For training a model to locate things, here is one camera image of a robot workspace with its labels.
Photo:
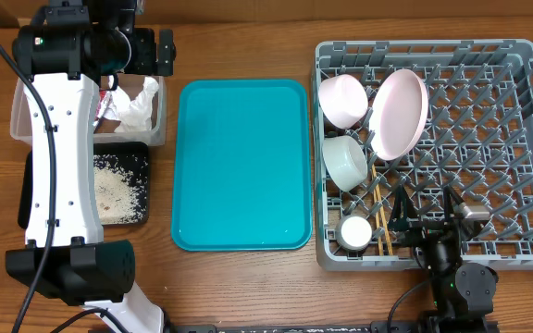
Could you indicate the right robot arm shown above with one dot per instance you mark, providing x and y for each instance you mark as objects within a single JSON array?
[{"x": 462, "y": 292}]

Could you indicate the red snack wrapper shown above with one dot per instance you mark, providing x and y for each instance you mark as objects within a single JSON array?
[{"x": 104, "y": 102}]

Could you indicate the shallow grey-white bowl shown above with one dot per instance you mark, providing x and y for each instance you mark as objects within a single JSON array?
[{"x": 345, "y": 162}]

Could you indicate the white bowl with food residue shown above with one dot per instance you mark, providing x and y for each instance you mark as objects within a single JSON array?
[{"x": 343, "y": 100}]

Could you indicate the grey dishwasher rack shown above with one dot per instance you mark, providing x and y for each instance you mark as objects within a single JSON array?
[{"x": 478, "y": 138}]

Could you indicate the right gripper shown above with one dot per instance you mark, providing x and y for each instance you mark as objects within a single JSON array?
[{"x": 427, "y": 233}]

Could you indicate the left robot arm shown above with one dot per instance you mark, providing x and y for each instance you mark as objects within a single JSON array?
[{"x": 61, "y": 57}]

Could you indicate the teal serving tray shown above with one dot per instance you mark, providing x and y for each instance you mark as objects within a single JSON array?
[{"x": 242, "y": 174}]

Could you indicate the black food waste tray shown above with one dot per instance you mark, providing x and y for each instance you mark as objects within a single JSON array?
[{"x": 127, "y": 152}]

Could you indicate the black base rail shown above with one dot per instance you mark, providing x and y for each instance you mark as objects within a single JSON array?
[{"x": 374, "y": 327}]

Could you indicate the small white cup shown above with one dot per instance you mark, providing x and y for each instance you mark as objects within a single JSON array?
[{"x": 353, "y": 233}]

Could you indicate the wooden chopstick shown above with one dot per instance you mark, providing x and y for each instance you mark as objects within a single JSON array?
[
  {"x": 377, "y": 214},
  {"x": 381, "y": 212}
]

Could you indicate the white napkin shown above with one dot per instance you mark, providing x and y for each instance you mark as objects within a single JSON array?
[{"x": 133, "y": 115}]

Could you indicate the large white plate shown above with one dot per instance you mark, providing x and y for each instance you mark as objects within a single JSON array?
[{"x": 400, "y": 109}]

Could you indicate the rice pile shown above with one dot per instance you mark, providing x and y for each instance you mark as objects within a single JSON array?
[{"x": 116, "y": 194}]

